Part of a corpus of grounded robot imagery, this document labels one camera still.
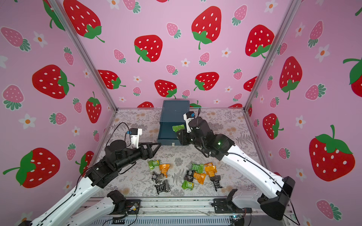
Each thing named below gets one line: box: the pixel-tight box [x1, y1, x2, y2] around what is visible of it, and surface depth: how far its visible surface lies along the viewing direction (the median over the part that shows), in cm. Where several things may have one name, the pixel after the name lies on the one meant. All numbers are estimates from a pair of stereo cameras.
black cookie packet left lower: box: [154, 178, 172, 195], surface depth 81 cm
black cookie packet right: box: [209, 175, 224, 192], surface depth 83 cm
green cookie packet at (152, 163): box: [148, 160, 161, 170], surface depth 90 cm
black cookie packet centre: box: [183, 169, 195, 182], surface depth 85 cm
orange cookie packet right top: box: [204, 161, 218, 178], surface depth 88 cm
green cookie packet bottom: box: [181, 179, 195, 190], surface depth 82 cm
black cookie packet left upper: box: [151, 171, 165, 186], surface depth 84 cm
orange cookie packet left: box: [159, 163, 170, 178], surface depth 89 cm
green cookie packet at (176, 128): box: [172, 124, 186, 133], surface depth 72 cm
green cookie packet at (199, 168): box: [191, 162, 205, 174], surface depth 89 cm
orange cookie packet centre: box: [193, 172, 206, 186], surface depth 85 cm
